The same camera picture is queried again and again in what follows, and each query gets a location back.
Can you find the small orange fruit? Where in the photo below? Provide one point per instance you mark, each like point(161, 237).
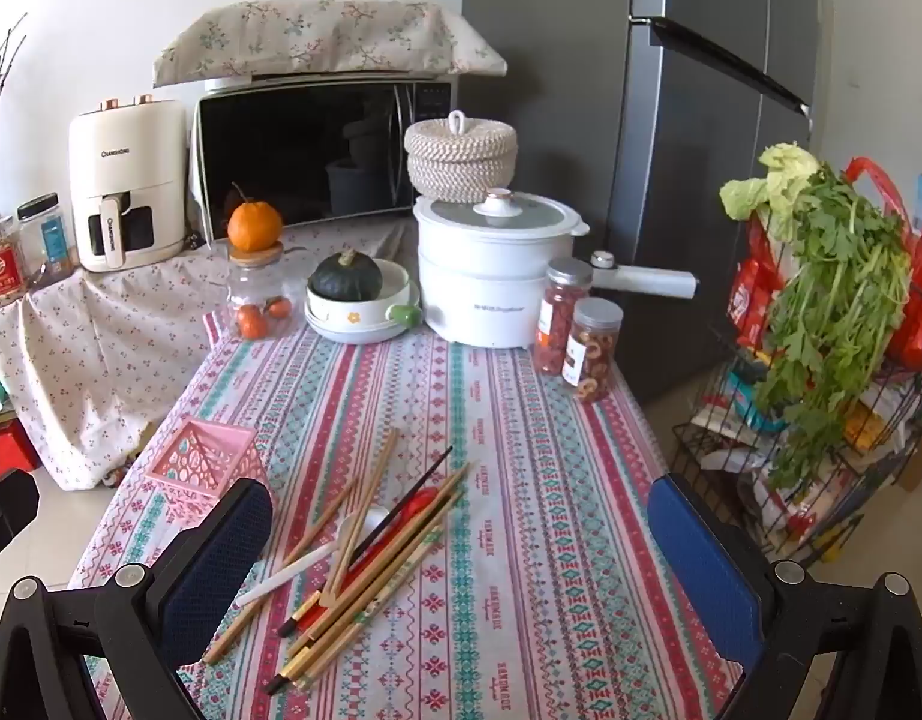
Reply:
point(278, 307)
point(251, 322)

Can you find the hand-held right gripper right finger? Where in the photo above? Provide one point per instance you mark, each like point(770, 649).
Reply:
point(701, 562)

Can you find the bunch of wooden chopsticks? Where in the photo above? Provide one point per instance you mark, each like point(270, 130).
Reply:
point(378, 577)

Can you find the red snack packet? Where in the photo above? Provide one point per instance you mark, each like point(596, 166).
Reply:
point(753, 300)

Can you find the clear jar with black lid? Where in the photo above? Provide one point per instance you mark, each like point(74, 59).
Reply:
point(52, 247)

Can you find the white electric cooking pot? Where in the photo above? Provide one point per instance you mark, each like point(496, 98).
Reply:
point(476, 277)

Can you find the napa cabbage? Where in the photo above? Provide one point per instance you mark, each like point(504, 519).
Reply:
point(753, 191)

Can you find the grey refrigerator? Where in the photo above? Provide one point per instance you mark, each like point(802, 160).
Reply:
point(566, 90)

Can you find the dark green squash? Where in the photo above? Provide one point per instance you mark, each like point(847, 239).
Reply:
point(344, 281)

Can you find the black chopstick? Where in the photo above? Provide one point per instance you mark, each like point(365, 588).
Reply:
point(416, 487)

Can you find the floral cloth cover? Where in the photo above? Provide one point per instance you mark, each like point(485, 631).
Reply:
point(318, 37)

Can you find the jar of dried fruit slices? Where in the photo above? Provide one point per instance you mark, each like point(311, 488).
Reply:
point(590, 360)

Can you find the white spoon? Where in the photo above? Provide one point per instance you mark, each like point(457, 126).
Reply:
point(363, 526)

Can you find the white small-print cloth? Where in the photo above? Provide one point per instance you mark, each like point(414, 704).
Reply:
point(93, 360)

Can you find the woven lidded basket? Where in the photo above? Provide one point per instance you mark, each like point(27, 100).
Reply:
point(461, 157)

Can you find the red box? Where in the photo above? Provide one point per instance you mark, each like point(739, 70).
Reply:
point(7, 450)

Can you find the black microwave oven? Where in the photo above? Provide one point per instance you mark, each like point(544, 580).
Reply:
point(303, 157)

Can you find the striped patterned tablecloth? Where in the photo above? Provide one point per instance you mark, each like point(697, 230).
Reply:
point(551, 540)

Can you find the white air fryer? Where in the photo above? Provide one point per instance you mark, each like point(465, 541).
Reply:
point(131, 157)

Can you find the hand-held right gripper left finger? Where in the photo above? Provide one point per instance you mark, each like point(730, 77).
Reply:
point(221, 562)

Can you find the bunch of leafy greens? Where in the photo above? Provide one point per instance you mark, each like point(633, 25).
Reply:
point(828, 315)

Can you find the large orange with stem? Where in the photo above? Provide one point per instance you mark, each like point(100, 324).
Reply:
point(254, 229)

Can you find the glass jar with wooden lid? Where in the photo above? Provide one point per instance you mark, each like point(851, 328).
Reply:
point(258, 281)

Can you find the jar of red dried fruit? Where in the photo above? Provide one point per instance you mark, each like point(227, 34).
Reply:
point(558, 322)

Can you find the pink utensil basket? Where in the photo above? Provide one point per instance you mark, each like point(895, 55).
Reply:
point(206, 457)

